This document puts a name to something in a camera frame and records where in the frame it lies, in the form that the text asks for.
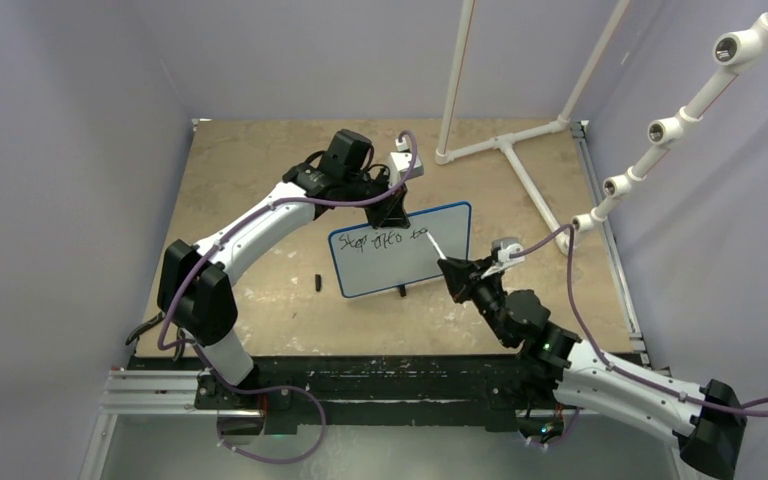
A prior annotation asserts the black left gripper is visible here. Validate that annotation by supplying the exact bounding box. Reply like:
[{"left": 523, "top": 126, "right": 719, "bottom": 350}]
[{"left": 343, "top": 168, "right": 410, "bottom": 232}]

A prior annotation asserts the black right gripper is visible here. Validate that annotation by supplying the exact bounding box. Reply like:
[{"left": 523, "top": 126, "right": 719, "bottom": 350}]
[{"left": 438, "top": 256, "right": 512, "bottom": 347}]

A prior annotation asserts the white marker pen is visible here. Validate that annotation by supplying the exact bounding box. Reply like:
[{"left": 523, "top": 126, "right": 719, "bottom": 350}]
[{"left": 425, "top": 231, "right": 447, "bottom": 260}]

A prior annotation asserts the blue framed whiteboard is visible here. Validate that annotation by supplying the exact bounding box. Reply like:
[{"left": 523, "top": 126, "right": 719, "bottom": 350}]
[{"left": 328, "top": 201, "right": 473, "bottom": 298}]

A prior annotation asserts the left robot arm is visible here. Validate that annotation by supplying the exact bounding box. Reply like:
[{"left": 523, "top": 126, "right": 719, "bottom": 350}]
[{"left": 157, "top": 129, "right": 421, "bottom": 409}]

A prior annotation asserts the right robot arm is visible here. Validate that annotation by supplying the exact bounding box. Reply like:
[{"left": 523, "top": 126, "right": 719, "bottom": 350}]
[{"left": 437, "top": 258, "right": 747, "bottom": 479}]

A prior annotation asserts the black pliers tool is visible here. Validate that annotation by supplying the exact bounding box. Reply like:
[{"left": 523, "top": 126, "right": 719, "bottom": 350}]
[{"left": 124, "top": 311, "right": 187, "bottom": 363}]

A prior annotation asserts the white PVC pipe with fittings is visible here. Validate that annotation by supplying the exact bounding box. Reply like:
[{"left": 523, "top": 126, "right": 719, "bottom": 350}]
[{"left": 570, "top": 10, "right": 768, "bottom": 237}]

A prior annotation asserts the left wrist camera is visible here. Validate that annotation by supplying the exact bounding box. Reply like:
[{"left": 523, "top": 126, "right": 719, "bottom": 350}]
[{"left": 384, "top": 152, "right": 424, "bottom": 187}]

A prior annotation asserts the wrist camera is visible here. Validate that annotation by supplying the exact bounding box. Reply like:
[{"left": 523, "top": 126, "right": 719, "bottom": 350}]
[
  {"left": 384, "top": 152, "right": 424, "bottom": 187},
  {"left": 481, "top": 237, "right": 525, "bottom": 279}
]

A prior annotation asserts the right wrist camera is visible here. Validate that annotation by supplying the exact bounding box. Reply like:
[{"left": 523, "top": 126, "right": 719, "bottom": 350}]
[{"left": 481, "top": 237, "right": 525, "bottom": 279}]

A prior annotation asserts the white PVC pipe frame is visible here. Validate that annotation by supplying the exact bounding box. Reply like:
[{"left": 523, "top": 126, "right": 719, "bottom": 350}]
[{"left": 435, "top": 0, "right": 631, "bottom": 231}]

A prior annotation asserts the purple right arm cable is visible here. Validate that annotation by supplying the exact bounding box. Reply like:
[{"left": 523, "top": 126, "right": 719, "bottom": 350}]
[{"left": 506, "top": 223, "right": 768, "bottom": 419}]

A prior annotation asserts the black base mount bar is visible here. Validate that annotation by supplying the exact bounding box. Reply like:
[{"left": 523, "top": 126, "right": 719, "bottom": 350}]
[{"left": 127, "top": 354, "right": 556, "bottom": 434}]

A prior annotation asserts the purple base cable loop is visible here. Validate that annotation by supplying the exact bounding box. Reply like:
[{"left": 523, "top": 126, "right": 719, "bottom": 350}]
[{"left": 216, "top": 385, "right": 328, "bottom": 465}]

